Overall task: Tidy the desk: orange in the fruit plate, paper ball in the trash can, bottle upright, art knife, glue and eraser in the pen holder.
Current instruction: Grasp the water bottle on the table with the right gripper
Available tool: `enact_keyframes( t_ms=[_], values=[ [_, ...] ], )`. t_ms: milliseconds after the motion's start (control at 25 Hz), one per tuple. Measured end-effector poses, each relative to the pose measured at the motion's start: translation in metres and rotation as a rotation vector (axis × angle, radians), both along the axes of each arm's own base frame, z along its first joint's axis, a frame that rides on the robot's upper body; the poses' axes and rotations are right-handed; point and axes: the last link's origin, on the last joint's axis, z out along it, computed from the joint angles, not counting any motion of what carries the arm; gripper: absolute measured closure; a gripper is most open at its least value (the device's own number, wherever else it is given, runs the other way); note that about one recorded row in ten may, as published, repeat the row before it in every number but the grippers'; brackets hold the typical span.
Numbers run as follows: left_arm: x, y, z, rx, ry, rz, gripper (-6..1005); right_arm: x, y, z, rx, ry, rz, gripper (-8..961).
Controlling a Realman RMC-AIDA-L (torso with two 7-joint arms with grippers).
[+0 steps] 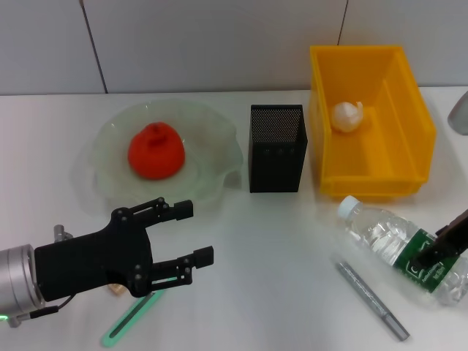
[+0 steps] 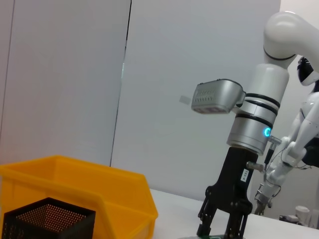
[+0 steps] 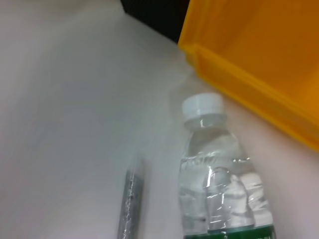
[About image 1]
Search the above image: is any black mesh pen holder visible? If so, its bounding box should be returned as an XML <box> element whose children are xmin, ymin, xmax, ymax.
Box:
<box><xmin>249</xmin><ymin>105</ymin><xmax>309</xmax><ymax>194</ymax></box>

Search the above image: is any green utility knife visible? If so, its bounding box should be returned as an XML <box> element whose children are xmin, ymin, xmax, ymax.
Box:
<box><xmin>100</xmin><ymin>290</ymin><xmax>166</xmax><ymax>348</ymax></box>

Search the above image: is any white paper ball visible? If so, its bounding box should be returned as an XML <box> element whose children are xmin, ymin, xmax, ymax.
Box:
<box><xmin>331</xmin><ymin>101</ymin><xmax>366</xmax><ymax>133</ymax></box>

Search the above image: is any red tomato-shaped object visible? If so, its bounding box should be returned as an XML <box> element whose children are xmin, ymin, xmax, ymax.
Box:
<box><xmin>127</xmin><ymin>123</ymin><xmax>186</xmax><ymax>181</ymax></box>

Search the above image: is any silver grey pen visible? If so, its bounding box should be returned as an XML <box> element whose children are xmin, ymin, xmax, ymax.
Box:
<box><xmin>336</xmin><ymin>261</ymin><xmax>410</xmax><ymax>341</ymax></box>

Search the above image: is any left arm cable with plug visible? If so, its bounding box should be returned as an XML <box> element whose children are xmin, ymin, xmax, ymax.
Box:
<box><xmin>7</xmin><ymin>293</ymin><xmax>76</xmax><ymax>325</ymax></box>

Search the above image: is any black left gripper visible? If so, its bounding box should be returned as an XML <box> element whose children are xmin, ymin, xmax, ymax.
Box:
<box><xmin>34</xmin><ymin>196</ymin><xmax>216</xmax><ymax>302</ymax></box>

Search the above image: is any clear green-label water bottle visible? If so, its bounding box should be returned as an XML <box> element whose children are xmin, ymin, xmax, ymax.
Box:
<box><xmin>336</xmin><ymin>195</ymin><xmax>468</xmax><ymax>307</ymax></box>

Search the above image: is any translucent wavy fruit plate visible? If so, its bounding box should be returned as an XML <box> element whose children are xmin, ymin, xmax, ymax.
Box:
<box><xmin>82</xmin><ymin>100</ymin><xmax>244</xmax><ymax>215</ymax></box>

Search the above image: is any yellow plastic bin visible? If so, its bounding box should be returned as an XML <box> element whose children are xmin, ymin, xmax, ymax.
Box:
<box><xmin>309</xmin><ymin>45</ymin><xmax>437</xmax><ymax>200</ymax></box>

